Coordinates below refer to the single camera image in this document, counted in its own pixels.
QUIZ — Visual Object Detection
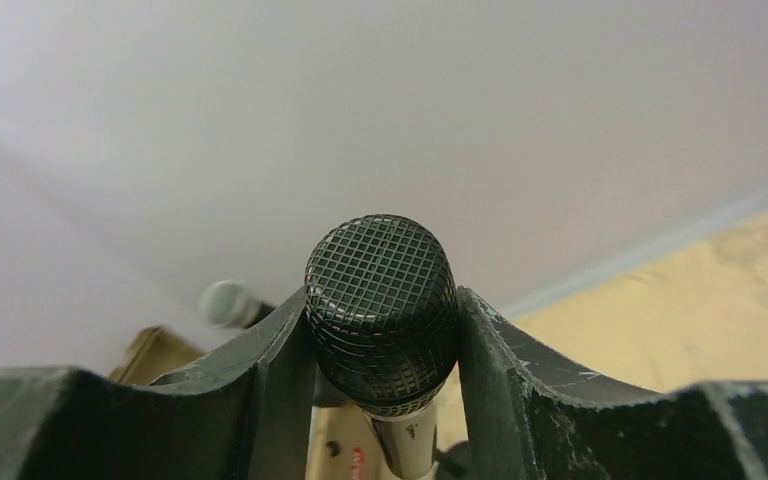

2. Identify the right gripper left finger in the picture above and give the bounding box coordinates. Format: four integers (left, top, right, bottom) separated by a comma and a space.
0, 292, 315, 479

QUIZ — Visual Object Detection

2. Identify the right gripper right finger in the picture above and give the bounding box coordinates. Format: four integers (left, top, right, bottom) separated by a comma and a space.
458, 288, 768, 479

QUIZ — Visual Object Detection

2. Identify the black condenser microphone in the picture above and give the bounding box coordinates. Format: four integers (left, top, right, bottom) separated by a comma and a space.
304, 214, 461, 479

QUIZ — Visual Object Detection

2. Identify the black dynamic microphone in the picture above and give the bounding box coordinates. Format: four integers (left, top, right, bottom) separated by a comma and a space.
198, 279, 275, 330

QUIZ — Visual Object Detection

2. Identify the tan hard case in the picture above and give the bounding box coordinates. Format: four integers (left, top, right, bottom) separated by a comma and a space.
109, 326, 393, 480

